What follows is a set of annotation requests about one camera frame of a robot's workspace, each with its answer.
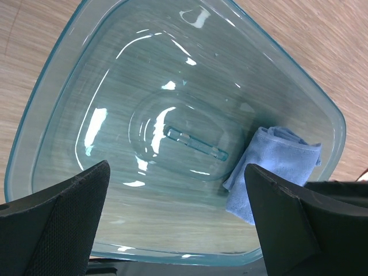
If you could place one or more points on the blue bear towel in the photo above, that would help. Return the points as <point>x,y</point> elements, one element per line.
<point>281,152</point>

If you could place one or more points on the translucent blue plastic bin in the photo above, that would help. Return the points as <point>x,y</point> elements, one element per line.
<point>170,93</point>

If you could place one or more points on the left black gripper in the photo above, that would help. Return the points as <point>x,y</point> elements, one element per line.
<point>317,229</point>

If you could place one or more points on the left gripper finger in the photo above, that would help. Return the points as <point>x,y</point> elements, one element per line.
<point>51,232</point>

